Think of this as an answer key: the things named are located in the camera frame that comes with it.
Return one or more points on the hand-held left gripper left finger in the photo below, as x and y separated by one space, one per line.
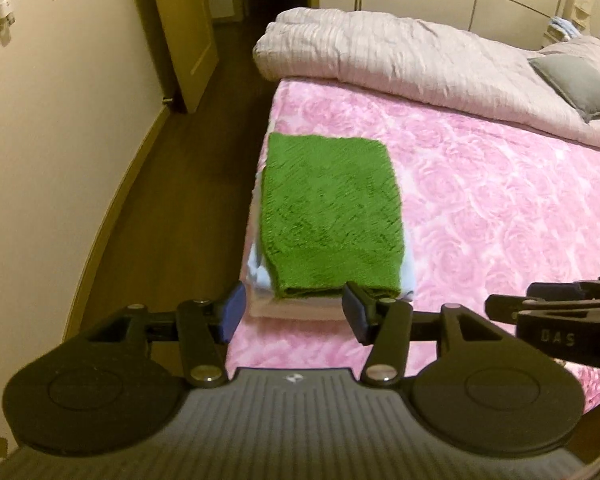
234 312

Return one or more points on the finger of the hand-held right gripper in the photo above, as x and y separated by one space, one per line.
570 286
520 307

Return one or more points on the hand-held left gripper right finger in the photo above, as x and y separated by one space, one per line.
356 312

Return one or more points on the green knitted sweater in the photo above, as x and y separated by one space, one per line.
325 210

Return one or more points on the light blue folded garment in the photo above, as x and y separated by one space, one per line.
258 272

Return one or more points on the pale pink folded garment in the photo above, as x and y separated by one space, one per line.
300 310

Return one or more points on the pink floral blanket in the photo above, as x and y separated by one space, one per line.
480 210

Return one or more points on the grey pillow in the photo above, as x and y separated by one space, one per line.
575 80

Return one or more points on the striped crinkled quilt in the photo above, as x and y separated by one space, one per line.
405 55

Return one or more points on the yellow wooden door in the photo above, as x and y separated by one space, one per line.
190 35

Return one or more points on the white wall plug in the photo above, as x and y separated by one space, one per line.
4 19

